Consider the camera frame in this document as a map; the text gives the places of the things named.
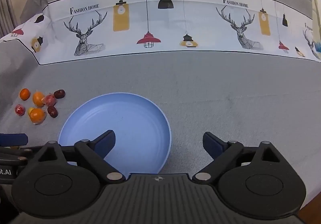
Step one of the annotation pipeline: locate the grey printed pillow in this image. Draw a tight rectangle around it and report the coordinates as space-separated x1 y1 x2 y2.
0 12 51 104

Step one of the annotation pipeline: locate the grey curtain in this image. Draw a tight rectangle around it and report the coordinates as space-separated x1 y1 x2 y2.
0 0 28 37

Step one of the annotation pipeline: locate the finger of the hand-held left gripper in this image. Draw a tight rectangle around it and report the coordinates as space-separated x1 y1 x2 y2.
0 133 28 147
0 149 28 166

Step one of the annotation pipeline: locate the light blue plate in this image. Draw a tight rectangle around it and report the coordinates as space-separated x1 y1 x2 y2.
58 92 172 174

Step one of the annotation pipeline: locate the red fruit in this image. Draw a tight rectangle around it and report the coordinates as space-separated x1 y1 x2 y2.
41 94 57 106
14 104 26 116

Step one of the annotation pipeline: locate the small bare orange tangerine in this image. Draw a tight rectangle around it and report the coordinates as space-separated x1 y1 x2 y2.
19 89 31 101

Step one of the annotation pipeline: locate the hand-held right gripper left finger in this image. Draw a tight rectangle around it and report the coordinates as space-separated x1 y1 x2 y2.
38 130 126 184

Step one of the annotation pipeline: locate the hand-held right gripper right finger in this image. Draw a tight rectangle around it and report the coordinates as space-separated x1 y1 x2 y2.
193 132 282 184

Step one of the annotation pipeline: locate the white blue printed cloth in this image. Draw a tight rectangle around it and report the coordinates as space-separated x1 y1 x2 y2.
310 0 321 55

